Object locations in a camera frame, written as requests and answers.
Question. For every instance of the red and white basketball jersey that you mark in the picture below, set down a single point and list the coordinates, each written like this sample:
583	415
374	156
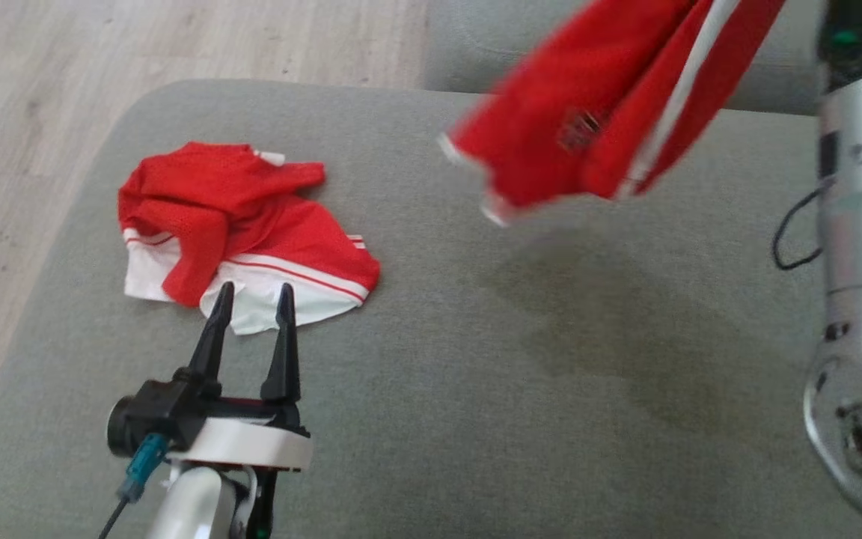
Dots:
214	202

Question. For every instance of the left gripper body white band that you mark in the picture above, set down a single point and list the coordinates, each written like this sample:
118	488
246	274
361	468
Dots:
251	445

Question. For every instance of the red shorts with white stripes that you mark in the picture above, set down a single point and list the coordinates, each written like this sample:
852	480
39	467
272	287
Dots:
588	97

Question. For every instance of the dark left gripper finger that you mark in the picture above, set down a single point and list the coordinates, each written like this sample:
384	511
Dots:
214	337
283	359

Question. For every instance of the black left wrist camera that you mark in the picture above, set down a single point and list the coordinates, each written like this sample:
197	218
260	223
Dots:
154	415

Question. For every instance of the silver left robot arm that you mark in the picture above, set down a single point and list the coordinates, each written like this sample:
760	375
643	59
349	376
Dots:
191	501

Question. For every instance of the grey sofa seat cushion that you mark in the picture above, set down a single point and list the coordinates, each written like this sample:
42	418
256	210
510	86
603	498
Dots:
476	374

